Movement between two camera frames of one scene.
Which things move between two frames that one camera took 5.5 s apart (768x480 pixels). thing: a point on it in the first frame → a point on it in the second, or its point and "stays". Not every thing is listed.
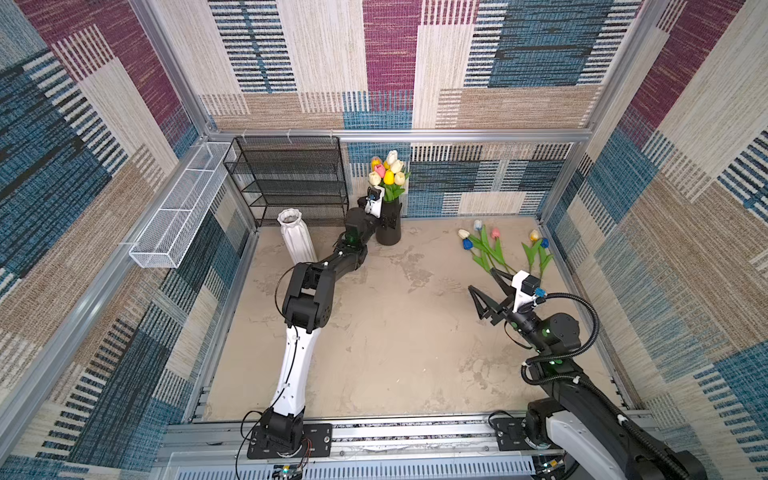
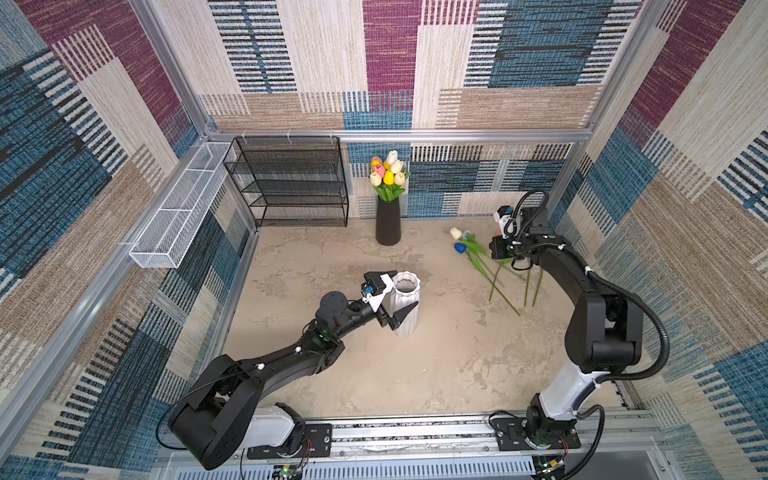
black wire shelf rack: x=280 y=172 stays
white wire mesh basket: x=163 y=243 stays
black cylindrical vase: x=390 y=231 stays
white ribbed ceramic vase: x=298 y=238 → x=405 y=294
